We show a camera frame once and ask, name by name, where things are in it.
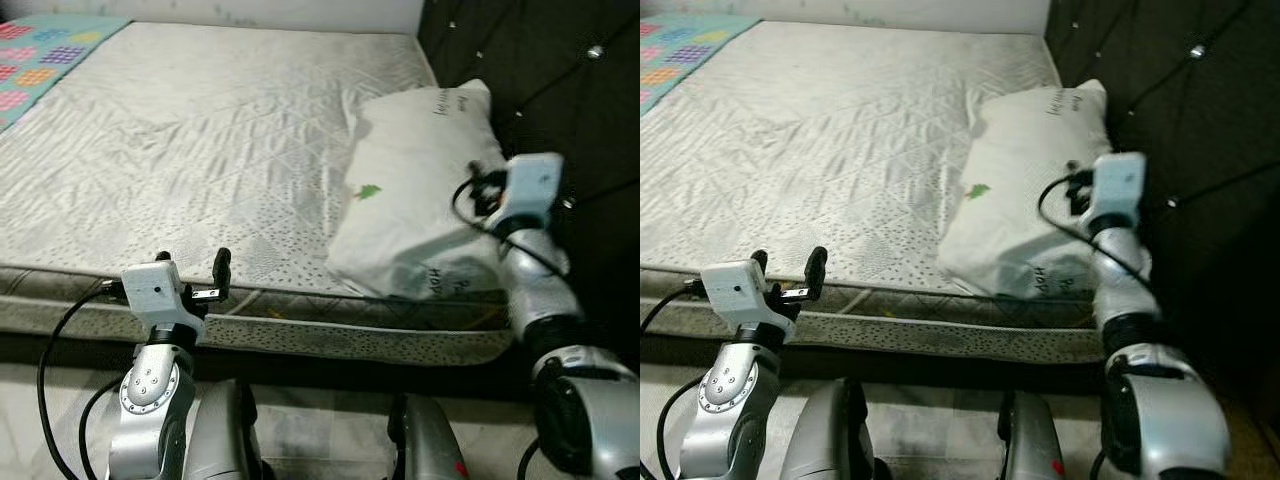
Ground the white pillow with green tree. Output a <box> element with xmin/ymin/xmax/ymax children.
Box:
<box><xmin>325</xmin><ymin>80</ymin><xmax>511</xmax><ymax>301</ymax></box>
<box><xmin>937</xmin><ymin>80</ymin><xmax>1116</xmax><ymax>301</ymax></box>

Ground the grey dotted bed base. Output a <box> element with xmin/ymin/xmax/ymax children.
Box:
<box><xmin>0</xmin><ymin>265</ymin><xmax>516</xmax><ymax>366</ymax></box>
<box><xmin>640</xmin><ymin>265</ymin><xmax>1111</xmax><ymax>366</ymax></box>

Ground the white dotted mattress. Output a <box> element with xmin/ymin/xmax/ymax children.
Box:
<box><xmin>0</xmin><ymin>22</ymin><xmax>521</xmax><ymax>301</ymax></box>
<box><xmin>640</xmin><ymin>22</ymin><xmax>1111</xmax><ymax>301</ymax></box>

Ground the black tufted headboard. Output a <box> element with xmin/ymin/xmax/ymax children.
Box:
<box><xmin>1045</xmin><ymin>0</ymin><xmax>1280</xmax><ymax>401</ymax></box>
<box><xmin>415</xmin><ymin>0</ymin><xmax>641</xmax><ymax>371</ymax></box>

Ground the silver robot left leg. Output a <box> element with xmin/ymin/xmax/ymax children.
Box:
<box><xmin>185</xmin><ymin>378</ymin><xmax>266</xmax><ymax>480</ymax></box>
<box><xmin>780</xmin><ymin>378</ymin><xmax>871</xmax><ymax>480</ymax></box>

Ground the silver robot leg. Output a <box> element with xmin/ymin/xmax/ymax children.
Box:
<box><xmin>185</xmin><ymin>378</ymin><xmax>266</xmax><ymax>480</ymax></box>
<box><xmin>780</xmin><ymin>378</ymin><xmax>871</xmax><ymax>480</ymax></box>
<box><xmin>998</xmin><ymin>390</ymin><xmax>1066</xmax><ymax>480</ymax></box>
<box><xmin>388</xmin><ymin>393</ymin><xmax>471</xmax><ymax>480</ymax></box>

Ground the teal blanket with colourful shapes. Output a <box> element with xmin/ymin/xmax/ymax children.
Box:
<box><xmin>640</xmin><ymin>12</ymin><xmax>763</xmax><ymax>113</ymax></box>
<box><xmin>0</xmin><ymin>15</ymin><xmax>133</xmax><ymax>131</ymax></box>

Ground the silver robot right leg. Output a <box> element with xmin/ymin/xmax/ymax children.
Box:
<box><xmin>388</xmin><ymin>393</ymin><xmax>471</xmax><ymax>480</ymax></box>
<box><xmin>998</xmin><ymin>390</ymin><xmax>1066</xmax><ymax>480</ymax></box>

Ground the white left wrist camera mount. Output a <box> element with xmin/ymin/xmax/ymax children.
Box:
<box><xmin>700</xmin><ymin>260</ymin><xmax>781</xmax><ymax>329</ymax></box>
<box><xmin>120</xmin><ymin>260</ymin><xmax>201</xmax><ymax>329</ymax></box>

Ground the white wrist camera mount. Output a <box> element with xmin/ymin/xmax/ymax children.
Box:
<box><xmin>500</xmin><ymin>152</ymin><xmax>566</xmax><ymax>233</ymax></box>
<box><xmin>1090</xmin><ymin>152</ymin><xmax>1148</xmax><ymax>231</ymax></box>
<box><xmin>700</xmin><ymin>260</ymin><xmax>781</xmax><ymax>329</ymax></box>
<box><xmin>120</xmin><ymin>260</ymin><xmax>201</xmax><ymax>329</ymax></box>

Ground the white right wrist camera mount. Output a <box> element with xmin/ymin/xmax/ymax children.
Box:
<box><xmin>500</xmin><ymin>152</ymin><xmax>566</xmax><ymax>233</ymax></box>
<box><xmin>1090</xmin><ymin>152</ymin><xmax>1148</xmax><ymax>231</ymax></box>

